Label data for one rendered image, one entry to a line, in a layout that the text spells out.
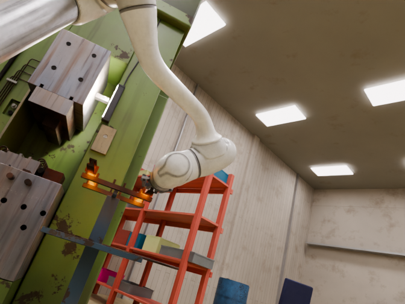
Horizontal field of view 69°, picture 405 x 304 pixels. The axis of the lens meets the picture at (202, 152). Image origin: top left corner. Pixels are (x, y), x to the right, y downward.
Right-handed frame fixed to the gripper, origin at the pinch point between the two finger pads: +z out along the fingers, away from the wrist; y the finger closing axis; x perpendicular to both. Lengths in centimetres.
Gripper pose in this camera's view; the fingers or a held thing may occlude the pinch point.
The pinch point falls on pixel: (150, 189)
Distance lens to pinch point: 125.7
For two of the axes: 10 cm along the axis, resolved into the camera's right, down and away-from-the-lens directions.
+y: 8.9, 3.8, 2.3
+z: -3.6, 2.9, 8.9
